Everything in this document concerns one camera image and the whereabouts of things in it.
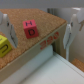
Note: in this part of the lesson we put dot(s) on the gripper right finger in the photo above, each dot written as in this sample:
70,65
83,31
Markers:
69,36

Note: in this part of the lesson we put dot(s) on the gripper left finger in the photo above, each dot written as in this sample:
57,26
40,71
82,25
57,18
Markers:
7,24

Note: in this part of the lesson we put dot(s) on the yellow block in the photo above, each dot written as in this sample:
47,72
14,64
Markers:
4,46

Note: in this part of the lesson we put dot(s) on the pink block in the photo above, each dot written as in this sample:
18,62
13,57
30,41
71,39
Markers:
30,28

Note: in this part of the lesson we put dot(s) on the wooden drawer box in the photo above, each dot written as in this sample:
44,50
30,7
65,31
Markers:
43,20

